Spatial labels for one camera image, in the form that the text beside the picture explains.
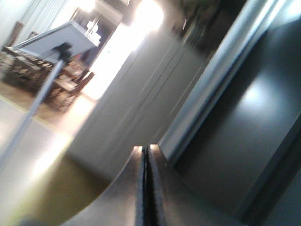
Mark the matte silver pole stand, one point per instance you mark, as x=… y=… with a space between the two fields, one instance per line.
x=64 y=55

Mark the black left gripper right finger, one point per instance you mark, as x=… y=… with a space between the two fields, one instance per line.
x=170 y=202

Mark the fridge door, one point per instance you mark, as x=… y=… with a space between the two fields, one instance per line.
x=237 y=139

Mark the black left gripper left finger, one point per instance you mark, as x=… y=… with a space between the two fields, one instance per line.
x=121 y=204

